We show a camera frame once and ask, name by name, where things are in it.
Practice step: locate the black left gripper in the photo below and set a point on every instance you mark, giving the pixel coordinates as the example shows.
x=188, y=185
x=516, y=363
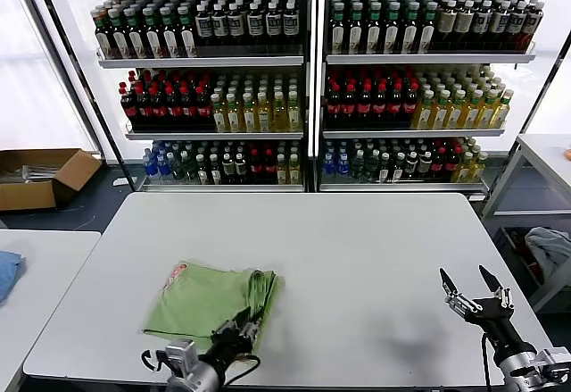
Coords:
x=229, y=340

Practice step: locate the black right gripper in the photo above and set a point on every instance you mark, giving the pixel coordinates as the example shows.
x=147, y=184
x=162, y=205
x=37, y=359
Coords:
x=488, y=316

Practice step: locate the green polo shirt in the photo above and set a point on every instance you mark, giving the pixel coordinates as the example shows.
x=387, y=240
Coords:
x=201, y=302

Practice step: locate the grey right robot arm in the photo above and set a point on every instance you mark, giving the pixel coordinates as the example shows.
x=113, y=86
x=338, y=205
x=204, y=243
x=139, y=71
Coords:
x=517, y=365

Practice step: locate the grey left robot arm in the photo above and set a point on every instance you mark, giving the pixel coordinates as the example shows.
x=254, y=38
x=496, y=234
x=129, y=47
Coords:
x=205, y=376

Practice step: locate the red fabric item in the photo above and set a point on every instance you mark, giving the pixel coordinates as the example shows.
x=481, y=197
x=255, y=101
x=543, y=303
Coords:
x=519, y=244

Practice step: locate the pale blue crumpled cloth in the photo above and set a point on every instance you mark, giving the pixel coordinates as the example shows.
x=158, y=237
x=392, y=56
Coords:
x=548, y=244

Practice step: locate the small yellow tea bottle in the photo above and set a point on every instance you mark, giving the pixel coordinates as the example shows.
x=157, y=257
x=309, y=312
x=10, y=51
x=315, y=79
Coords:
x=280, y=169
x=464, y=168
x=477, y=166
x=293, y=169

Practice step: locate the small red cap cola bottle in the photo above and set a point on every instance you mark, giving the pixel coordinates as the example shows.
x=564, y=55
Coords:
x=451, y=162
x=438, y=163
x=268, y=166
x=254, y=166

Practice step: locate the white cap dark drink bottle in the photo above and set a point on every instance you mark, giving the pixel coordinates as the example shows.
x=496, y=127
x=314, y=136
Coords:
x=201, y=171
x=411, y=164
x=228, y=166
x=398, y=169
x=425, y=164
x=384, y=169
x=215, y=171
x=241, y=166

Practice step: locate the green tinted water bottle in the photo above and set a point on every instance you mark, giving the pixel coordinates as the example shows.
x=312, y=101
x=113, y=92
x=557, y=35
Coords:
x=187, y=168
x=371, y=166
x=357, y=166
x=175, y=168

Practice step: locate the grey metal side table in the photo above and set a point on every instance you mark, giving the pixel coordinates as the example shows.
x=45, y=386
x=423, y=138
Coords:
x=542, y=146

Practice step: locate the small orange object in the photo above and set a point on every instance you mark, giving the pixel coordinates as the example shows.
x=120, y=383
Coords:
x=568, y=153

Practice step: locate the yellow tea bottle white cap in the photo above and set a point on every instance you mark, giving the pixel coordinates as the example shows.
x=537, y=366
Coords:
x=249, y=115
x=440, y=113
x=233, y=115
x=473, y=113
x=424, y=113
x=488, y=113
x=503, y=110
x=456, y=113
x=279, y=115
x=264, y=115
x=294, y=115
x=218, y=115

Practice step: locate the blue water bottle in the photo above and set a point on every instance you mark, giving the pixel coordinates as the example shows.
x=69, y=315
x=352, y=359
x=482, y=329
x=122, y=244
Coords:
x=162, y=169
x=342, y=166
x=328, y=166
x=150, y=166

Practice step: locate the small white flat object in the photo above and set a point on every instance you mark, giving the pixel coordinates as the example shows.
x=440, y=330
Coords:
x=119, y=182

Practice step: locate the grey metal shelving unit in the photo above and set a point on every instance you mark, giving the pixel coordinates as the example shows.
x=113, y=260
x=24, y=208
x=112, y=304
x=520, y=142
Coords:
x=424, y=59
x=201, y=62

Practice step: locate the blue folded cloth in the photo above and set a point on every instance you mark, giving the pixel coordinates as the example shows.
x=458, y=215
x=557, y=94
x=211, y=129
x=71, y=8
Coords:
x=6, y=276

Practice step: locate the green cap dark tea bottle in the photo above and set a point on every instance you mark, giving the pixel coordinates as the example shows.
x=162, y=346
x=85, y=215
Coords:
x=153, y=32
x=411, y=30
x=355, y=30
x=187, y=32
x=118, y=33
x=337, y=30
x=428, y=30
x=393, y=30
x=102, y=34
x=374, y=30
x=170, y=32
x=135, y=32

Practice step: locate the beige label dark drink bottle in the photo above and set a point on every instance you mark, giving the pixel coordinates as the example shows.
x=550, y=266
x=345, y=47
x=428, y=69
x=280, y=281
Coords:
x=465, y=26
x=447, y=26

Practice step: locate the navy white label drink bottle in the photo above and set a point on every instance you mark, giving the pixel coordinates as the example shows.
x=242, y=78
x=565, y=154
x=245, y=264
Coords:
x=235, y=26
x=482, y=26
x=532, y=26
x=500, y=26
x=516, y=26
x=274, y=24
x=255, y=25
x=219, y=26
x=203, y=26
x=291, y=24

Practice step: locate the brown cardboard box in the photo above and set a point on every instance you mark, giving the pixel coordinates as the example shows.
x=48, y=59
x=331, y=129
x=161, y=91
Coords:
x=27, y=197

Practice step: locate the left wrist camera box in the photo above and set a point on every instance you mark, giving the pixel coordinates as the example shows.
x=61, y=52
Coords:
x=180, y=356

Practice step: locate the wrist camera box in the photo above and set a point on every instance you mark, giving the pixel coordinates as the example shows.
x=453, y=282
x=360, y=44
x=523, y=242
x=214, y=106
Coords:
x=553, y=363
x=180, y=356

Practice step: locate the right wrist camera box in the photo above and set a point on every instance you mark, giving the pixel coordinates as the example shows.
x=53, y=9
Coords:
x=553, y=363

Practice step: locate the black slanted frame pole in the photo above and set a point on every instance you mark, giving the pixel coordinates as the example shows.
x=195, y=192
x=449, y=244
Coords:
x=546, y=86
x=126, y=171

